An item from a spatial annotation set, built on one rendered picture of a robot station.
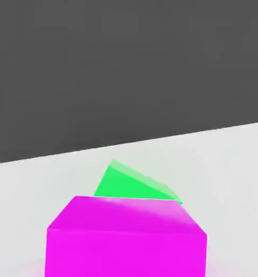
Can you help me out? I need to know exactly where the small magenta cube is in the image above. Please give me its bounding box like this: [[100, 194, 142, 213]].
[[44, 195, 208, 277]]

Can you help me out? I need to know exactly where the small green cube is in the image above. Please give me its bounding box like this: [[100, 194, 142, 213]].
[[93, 158, 183, 206]]

